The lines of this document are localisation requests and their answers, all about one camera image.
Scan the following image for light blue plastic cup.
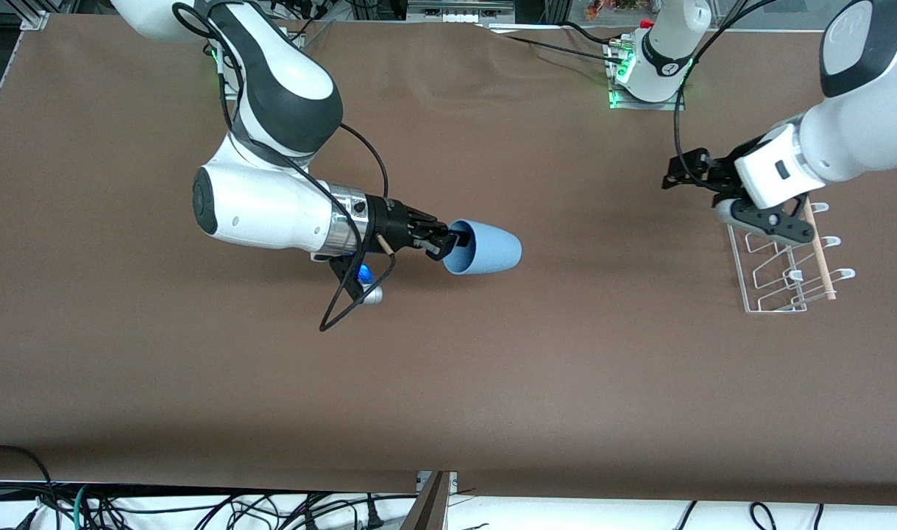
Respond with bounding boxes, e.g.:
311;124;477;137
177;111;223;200
443;219;523;276

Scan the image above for brown table cover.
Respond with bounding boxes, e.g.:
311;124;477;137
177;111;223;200
0;13;897;509

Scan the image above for white power strip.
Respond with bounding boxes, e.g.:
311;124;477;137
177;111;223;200
407;0;517;24

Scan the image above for dark wooden beam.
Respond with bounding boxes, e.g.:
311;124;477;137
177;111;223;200
400;471;453;530

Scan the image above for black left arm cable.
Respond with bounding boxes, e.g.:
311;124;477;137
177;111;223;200
672;0;781;177

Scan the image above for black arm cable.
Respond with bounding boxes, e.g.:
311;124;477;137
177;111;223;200
672;0;781;177
171;0;398;333

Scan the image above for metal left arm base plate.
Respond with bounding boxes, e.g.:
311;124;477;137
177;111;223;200
608;40;687;112

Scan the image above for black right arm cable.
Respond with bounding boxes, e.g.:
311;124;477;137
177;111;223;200
171;0;398;333

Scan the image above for white wire cup rack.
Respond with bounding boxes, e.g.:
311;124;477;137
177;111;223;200
726;194;857;314

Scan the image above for short black tabletop cable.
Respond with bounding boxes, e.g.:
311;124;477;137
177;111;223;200
561;21;620;45

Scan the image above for long black tabletop cable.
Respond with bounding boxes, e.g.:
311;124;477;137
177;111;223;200
483;26;625;61

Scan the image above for metal table edge bracket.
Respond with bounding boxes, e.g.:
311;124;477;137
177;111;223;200
416;470;458;494

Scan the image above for tangled black floor cables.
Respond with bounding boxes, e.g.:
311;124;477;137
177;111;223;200
88;492;419;530

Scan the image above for thick black floor cable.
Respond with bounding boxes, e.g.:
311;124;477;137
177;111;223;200
0;445;60;530

